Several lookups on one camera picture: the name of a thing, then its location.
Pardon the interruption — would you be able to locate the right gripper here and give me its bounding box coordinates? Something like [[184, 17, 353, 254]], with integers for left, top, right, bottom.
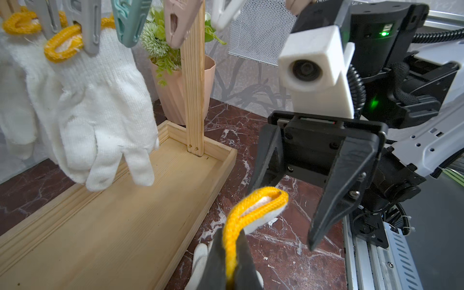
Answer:
[[248, 0, 430, 251]]

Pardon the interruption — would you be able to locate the pink clothes peg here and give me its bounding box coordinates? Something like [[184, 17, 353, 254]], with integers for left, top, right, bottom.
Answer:
[[163, 0, 203, 49]]

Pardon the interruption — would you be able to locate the grey clothes peg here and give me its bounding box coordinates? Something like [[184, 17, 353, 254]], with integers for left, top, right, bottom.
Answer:
[[63, 0, 102, 56]]

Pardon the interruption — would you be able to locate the aluminium front rail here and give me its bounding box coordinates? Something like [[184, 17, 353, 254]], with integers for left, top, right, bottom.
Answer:
[[343, 216, 423, 290]]

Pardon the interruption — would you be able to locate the white glove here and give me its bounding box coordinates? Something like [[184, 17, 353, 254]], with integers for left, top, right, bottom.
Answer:
[[185, 187, 289, 290]]

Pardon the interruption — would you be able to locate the wooden clothes rack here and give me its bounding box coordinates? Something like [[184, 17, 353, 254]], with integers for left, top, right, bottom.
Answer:
[[0, 0, 238, 290]]

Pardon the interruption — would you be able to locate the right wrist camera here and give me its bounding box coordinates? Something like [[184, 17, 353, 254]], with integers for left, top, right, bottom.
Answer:
[[277, 25, 355, 119]]

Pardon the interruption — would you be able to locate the potted white flower plant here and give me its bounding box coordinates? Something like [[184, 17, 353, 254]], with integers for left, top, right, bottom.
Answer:
[[140, 5, 227, 126]]

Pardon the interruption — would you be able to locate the green clothes peg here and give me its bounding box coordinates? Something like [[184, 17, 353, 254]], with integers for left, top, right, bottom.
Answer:
[[111, 0, 152, 48]]

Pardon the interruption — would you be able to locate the white glove hung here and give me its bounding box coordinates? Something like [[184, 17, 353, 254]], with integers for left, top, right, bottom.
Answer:
[[1, 7, 88, 184], [51, 28, 159, 192], [1, 61, 37, 160]]

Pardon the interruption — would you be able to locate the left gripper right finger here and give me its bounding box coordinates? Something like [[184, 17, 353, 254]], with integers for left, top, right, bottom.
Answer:
[[233, 230, 263, 290]]

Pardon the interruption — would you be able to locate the white wire mesh basket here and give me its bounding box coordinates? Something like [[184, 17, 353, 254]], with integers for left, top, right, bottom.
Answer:
[[228, 0, 296, 66]]

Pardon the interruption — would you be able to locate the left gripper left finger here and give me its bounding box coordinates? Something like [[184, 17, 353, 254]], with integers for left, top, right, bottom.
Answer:
[[197, 228, 227, 290]]

